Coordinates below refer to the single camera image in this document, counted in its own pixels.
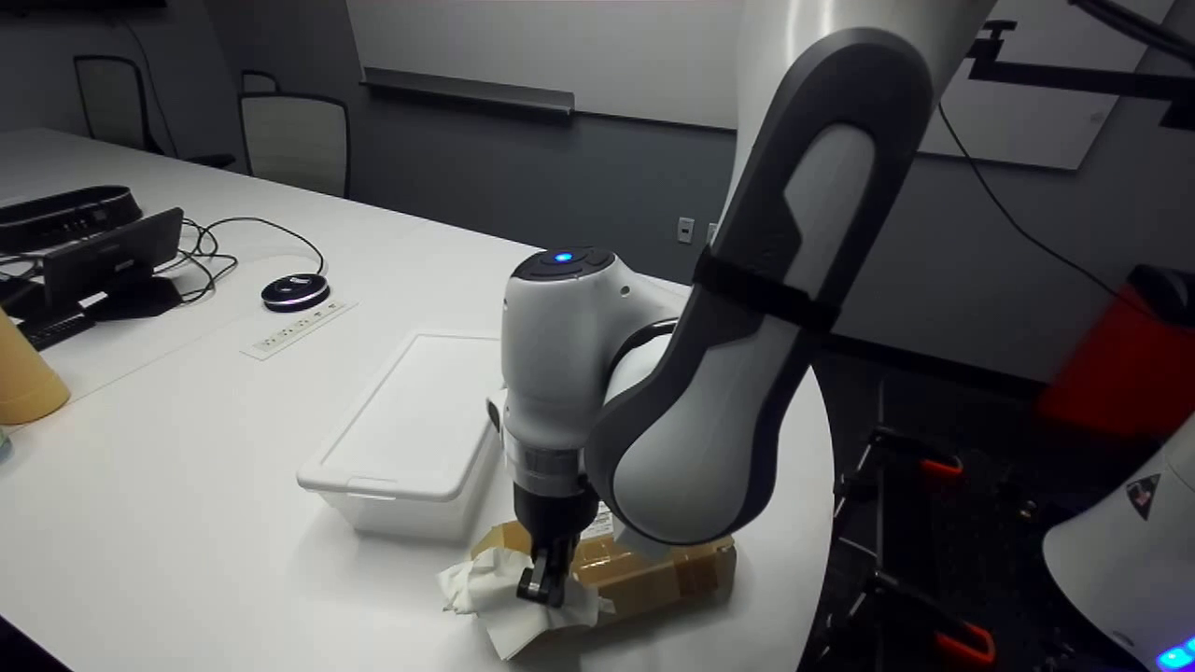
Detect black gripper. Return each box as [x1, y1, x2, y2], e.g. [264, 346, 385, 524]
[514, 490, 597, 608]

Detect white tissue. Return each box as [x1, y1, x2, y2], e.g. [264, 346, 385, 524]
[437, 549, 611, 659]

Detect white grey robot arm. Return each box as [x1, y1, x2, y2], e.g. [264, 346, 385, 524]
[502, 0, 997, 608]

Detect brown cardboard box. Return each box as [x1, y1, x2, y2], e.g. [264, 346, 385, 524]
[469, 524, 734, 627]

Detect white plastic lidded bin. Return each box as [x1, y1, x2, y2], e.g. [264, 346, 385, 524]
[296, 331, 502, 546]

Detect white name placard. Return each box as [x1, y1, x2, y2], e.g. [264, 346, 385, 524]
[241, 300, 355, 362]

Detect black round speakerphone puck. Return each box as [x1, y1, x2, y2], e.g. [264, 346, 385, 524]
[261, 271, 332, 315]

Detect orange black clamp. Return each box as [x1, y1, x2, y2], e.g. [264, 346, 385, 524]
[874, 431, 967, 480]
[869, 571, 997, 672]

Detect grey mesh office chair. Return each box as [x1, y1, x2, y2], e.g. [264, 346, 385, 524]
[73, 57, 153, 151]
[238, 92, 352, 194]

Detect black tablet console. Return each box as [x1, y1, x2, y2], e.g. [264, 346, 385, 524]
[21, 209, 182, 350]

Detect tan water bottle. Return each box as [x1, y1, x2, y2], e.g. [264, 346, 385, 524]
[0, 311, 70, 427]

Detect white robot controller base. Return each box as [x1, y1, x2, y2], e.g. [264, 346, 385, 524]
[1041, 419, 1195, 672]

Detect red bin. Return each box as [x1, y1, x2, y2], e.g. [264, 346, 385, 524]
[1038, 282, 1195, 442]

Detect black video bar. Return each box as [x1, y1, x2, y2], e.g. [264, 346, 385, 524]
[0, 185, 142, 253]

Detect wall whiteboard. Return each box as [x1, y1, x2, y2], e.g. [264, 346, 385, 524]
[342, 0, 742, 132]

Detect black camera mount boom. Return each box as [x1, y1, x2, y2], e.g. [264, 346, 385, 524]
[967, 0, 1195, 132]

